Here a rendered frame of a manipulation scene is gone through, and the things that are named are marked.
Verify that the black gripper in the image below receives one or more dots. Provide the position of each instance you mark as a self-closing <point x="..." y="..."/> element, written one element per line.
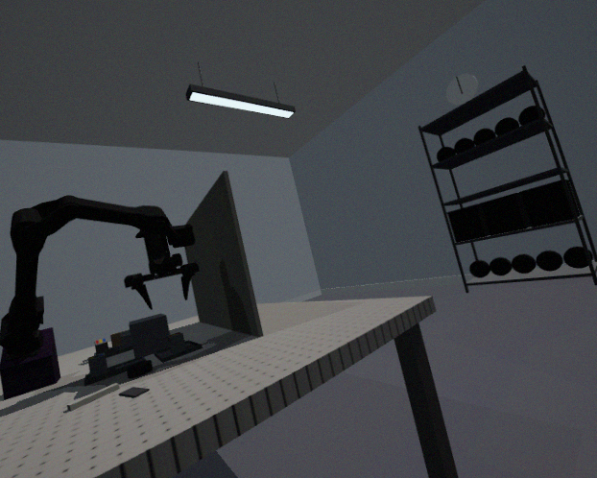
<point x="136" y="281"/>

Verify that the grey long flat bar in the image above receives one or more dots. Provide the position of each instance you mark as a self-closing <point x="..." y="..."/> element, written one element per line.
<point x="87" y="399"/>

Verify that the dark grey flat panel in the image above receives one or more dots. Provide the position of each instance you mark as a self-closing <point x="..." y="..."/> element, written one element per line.
<point x="222" y="287"/>

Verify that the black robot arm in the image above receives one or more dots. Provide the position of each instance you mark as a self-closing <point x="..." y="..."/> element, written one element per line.
<point x="19" y="333"/>

